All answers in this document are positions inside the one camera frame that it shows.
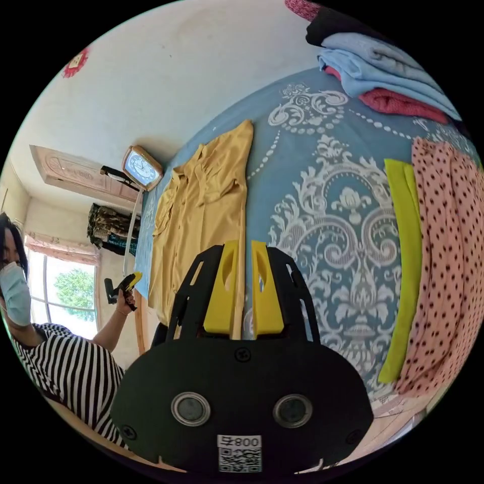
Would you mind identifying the hanging camouflage clothes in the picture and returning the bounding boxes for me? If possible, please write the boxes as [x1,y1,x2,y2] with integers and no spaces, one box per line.
[86,203,141,257]

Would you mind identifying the wooden cupboard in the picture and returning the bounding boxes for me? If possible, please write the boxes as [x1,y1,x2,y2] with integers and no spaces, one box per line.
[30,144,141,202]

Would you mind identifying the yellow short sleeve shirt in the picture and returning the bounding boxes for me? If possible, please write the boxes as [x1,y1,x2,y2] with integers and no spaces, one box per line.
[147,119,255,327]

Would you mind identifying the person's body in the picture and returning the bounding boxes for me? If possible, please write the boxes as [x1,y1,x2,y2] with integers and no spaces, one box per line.
[0,211,128,449]

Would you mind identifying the person's left hand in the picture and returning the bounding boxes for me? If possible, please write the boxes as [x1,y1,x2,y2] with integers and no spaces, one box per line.
[115,286,138,313]

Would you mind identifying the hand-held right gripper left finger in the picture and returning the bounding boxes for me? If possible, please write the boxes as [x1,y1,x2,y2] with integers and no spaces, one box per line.
[203,239,240,336]

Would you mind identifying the bed with blue ornate sheet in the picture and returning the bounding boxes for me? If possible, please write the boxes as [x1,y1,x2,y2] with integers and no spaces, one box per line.
[134,68,484,416]

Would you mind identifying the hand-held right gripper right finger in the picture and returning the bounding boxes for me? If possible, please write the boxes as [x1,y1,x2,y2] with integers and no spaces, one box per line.
[251,240,284,336]

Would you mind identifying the pink dotted garment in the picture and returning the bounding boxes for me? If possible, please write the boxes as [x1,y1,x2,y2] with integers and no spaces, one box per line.
[394,136,484,398]

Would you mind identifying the pile of clothes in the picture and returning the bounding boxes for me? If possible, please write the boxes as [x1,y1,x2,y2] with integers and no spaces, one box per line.
[284,0,465,126]

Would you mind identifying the lime green garment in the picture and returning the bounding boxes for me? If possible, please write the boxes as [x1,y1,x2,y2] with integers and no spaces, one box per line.
[377,158,423,383]

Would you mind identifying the clock with wooden frame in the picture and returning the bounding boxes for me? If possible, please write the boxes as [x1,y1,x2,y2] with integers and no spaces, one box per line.
[121,145,164,192]

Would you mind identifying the pink curtain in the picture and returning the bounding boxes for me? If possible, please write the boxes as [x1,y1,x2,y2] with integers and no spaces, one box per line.
[24,231,101,267]

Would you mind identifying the window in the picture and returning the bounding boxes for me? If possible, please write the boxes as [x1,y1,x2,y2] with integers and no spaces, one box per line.
[23,248,100,330]

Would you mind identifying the person's left forearm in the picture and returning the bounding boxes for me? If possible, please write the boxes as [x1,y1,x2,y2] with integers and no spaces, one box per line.
[92,305,130,354]

